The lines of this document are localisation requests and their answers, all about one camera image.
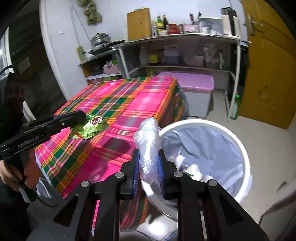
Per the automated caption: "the metal kitchen shelf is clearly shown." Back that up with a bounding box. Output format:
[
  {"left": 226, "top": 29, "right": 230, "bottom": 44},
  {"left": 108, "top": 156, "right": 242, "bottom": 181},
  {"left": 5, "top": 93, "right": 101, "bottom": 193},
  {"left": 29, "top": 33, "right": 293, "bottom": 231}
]
[{"left": 112, "top": 33, "right": 251, "bottom": 120}]

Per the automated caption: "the white trash bin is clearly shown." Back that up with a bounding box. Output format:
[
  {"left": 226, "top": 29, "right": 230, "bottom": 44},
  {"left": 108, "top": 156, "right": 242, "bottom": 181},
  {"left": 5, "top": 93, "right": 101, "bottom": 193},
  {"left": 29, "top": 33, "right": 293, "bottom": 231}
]
[{"left": 140, "top": 118, "right": 251, "bottom": 222}]

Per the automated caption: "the purple lid storage box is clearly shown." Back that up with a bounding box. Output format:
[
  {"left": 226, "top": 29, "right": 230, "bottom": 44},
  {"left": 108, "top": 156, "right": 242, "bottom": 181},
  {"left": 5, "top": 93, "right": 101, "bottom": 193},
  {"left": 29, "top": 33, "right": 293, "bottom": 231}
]
[{"left": 157, "top": 71, "right": 215, "bottom": 118}]

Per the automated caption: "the clear plastic bag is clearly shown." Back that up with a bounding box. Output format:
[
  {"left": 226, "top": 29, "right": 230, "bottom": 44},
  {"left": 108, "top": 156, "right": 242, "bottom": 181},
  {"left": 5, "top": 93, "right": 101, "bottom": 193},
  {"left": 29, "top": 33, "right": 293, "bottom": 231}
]
[{"left": 133, "top": 117, "right": 161, "bottom": 184}]

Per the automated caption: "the black induction cooker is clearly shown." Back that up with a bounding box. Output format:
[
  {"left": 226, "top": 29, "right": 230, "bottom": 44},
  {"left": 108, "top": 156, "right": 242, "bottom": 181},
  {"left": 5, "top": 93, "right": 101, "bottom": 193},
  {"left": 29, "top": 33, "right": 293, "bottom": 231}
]
[{"left": 89, "top": 40, "right": 125, "bottom": 55}]

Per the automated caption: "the pink plastic basket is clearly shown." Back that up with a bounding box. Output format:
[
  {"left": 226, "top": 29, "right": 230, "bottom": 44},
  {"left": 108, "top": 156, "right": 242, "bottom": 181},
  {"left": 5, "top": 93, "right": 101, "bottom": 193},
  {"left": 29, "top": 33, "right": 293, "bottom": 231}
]
[{"left": 103, "top": 64, "right": 120, "bottom": 75}]

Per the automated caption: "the green snack wrapper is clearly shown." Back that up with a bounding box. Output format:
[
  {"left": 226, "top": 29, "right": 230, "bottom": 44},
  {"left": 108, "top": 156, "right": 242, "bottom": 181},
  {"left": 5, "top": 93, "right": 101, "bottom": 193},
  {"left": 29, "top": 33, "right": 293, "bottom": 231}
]
[{"left": 68, "top": 113, "right": 109, "bottom": 140}]

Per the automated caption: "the white thermos kettle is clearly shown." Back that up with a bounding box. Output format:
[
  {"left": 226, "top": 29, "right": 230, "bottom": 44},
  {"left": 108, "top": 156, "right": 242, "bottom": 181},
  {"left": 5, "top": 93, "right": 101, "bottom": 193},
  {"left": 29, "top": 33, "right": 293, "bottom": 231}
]
[{"left": 220, "top": 7, "right": 241, "bottom": 38}]

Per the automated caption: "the wooden cutting board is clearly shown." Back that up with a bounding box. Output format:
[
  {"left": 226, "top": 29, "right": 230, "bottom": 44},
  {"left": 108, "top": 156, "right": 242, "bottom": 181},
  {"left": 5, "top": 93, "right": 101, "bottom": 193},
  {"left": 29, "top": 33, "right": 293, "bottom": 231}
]
[{"left": 126, "top": 8, "right": 152, "bottom": 41}]

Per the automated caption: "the pink plaid tablecloth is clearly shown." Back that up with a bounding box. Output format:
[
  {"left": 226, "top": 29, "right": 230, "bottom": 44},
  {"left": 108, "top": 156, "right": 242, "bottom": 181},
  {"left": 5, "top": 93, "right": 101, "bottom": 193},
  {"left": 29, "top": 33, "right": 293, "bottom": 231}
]
[{"left": 34, "top": 76, "right": 186, "bottom": 232}]

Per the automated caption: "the red lidded jar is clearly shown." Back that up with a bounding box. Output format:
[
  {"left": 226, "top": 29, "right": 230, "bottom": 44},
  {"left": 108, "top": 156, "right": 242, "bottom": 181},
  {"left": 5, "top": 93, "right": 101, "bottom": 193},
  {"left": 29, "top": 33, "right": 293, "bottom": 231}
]
[{"left": 167, "top": 24, "right": 179, "bottom": 35}]

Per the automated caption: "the green glass bottle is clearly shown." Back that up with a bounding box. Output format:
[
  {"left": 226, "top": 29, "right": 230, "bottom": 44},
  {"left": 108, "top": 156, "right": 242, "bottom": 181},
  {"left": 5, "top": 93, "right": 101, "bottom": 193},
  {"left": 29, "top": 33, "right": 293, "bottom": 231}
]
[{"left": 230, "top": 94, "right": 240, "bottom": 120}]

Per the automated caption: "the white power strip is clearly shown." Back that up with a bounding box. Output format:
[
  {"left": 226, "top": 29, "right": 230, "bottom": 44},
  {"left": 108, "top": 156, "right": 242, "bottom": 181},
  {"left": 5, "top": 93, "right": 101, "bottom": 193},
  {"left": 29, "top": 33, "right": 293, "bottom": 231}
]
[{"left": 76, "top": 46, "right": 87, "bottom": 62}]

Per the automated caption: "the steel cooking pot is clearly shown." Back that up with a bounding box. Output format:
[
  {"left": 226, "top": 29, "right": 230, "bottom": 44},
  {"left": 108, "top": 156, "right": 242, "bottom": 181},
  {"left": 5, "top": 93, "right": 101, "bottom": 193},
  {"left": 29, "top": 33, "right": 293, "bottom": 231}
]
[{"left": 90, "top": 33, "right": 110, "bottom": 47}]

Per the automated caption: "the green cap oil bottle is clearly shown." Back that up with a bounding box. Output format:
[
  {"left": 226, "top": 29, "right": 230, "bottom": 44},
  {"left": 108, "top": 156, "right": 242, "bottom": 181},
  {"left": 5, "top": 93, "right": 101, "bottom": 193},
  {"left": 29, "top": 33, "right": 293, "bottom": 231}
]
[{"left": 157, "top": 16, "right": 165, "bottom": 35}]

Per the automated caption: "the person's left hand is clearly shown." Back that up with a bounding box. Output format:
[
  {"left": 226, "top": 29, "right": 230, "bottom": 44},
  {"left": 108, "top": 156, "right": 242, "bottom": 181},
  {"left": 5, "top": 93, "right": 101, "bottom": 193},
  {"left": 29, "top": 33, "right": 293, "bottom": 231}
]
[{"left": 0, "top": 149, "right": 40, "bottom": 192}]

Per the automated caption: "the yellow wooden door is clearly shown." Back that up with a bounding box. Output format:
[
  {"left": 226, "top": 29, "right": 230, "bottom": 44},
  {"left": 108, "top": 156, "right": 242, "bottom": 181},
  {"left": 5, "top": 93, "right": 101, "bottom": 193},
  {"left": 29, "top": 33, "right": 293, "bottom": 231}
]
[{"left": 239, "top": 1, "right": 295, "bottom": 129}]

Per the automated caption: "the pink knife holder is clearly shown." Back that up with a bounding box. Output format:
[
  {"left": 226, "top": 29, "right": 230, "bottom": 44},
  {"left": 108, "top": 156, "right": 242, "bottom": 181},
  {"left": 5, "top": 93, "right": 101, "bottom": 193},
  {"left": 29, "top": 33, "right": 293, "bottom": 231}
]
[{"left": 183, "top": 25, "right": 200, "bottom": 33}]

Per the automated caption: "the clear plastic bottle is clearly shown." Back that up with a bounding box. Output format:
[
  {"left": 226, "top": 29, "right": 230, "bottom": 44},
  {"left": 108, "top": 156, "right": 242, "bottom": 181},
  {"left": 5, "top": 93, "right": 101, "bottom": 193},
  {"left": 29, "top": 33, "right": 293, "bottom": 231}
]
[{"left": 152, "top": 21, "right": 158, "bottom": 37}]

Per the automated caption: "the dark soy sauce bottle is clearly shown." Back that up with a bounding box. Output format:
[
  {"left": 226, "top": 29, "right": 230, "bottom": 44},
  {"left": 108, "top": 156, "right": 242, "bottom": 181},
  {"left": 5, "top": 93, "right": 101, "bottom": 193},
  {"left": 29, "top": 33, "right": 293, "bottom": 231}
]
[{"left": 163, "top": 15, "right": 169, "bottom": 30}]

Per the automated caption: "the small wooden cabinet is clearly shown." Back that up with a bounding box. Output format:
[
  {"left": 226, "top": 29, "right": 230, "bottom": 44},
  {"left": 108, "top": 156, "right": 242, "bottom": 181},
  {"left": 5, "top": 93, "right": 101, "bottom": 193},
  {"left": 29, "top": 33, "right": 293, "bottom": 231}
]
[{"left": 79, "top": 50, "right": 122, "bottom": 85}]

